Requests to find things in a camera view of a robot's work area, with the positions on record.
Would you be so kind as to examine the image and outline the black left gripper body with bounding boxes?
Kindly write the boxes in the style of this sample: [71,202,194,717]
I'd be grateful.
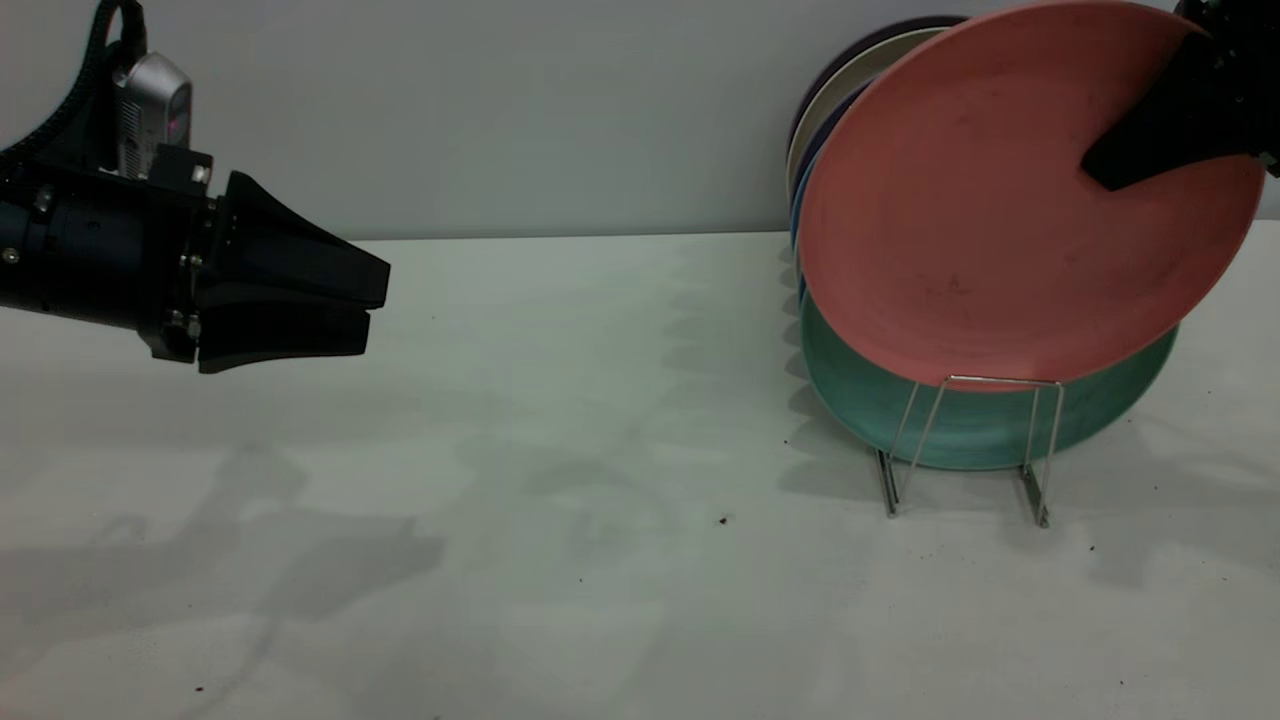
[45,160,237,364]

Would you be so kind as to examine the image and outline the green round plate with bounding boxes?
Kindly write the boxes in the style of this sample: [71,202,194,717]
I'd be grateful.
[800,295,1179,472]

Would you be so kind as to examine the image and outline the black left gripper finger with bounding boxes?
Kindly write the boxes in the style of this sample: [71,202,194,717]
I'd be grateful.
[198,300,372,375]
[213,172,391,311]

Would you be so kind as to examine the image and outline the blue round plate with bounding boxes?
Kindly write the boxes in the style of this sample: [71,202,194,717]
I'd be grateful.
[790,165,813,251]

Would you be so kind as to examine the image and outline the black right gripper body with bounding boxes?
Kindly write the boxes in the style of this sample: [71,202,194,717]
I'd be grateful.
[1175,0,1280,178]

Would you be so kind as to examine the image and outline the pink round plate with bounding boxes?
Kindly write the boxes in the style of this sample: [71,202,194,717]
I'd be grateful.
[797,0,1266,391]

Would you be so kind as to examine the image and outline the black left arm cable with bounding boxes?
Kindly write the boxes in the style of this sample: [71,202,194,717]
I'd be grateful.
[0,0,147,171]

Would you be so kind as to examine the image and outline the beige round plate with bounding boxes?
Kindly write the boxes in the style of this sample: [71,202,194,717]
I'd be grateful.
[786,28,946,191]

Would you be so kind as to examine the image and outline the metal wire plate rack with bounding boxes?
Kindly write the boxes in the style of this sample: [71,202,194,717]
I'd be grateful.
[876,376,1063,529]

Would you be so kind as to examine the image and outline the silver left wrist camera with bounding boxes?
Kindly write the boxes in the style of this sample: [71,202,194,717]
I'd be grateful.
[115,52,193,181]

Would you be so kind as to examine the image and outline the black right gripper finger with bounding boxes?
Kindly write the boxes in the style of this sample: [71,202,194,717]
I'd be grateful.
[1080,33,1263,192]

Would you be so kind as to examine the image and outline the black left camera bracket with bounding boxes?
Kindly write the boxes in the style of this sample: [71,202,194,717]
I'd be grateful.
[150,145,214,189]

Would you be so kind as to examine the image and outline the dark purple round plate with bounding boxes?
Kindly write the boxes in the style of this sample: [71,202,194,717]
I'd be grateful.
[795,85,866,186]
[790,15,966,141]

